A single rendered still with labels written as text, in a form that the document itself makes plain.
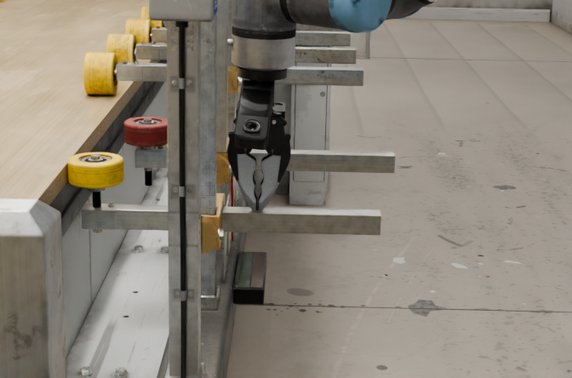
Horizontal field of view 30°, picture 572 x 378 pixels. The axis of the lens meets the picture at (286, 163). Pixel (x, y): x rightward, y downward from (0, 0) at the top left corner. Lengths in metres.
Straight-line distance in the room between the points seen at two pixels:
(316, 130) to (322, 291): 1.01
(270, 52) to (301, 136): 2.89
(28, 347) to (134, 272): 1.45
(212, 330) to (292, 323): 1.80
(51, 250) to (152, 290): 1.37
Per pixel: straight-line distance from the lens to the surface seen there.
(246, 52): 1.48
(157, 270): 1.94
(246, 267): 1.71
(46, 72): 2.30
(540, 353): 3.21
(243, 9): 1.48
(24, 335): 0.49
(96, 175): 1.53
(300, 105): 4.33
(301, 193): 4.42
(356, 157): 1.79
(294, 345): 3.14
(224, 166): 1.72
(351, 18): 1.40
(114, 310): 1.77
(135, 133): 1.77
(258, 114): 1.46
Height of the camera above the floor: 1.30
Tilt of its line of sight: 15 degrees down
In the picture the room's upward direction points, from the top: 1 degrees clockwise
